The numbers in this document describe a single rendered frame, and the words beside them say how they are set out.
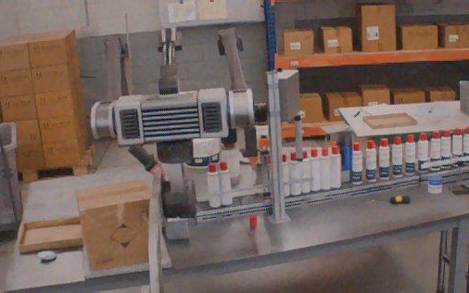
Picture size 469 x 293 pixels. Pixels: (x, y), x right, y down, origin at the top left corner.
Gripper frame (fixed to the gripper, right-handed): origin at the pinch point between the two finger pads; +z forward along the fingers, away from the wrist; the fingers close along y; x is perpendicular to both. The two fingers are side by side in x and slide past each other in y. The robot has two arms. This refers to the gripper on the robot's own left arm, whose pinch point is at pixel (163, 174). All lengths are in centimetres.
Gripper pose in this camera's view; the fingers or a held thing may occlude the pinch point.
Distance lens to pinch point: 288.4
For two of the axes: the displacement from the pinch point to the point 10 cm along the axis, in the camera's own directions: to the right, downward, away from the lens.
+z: 6.8, 6.5, 3.4
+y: -2.2, -2.6, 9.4
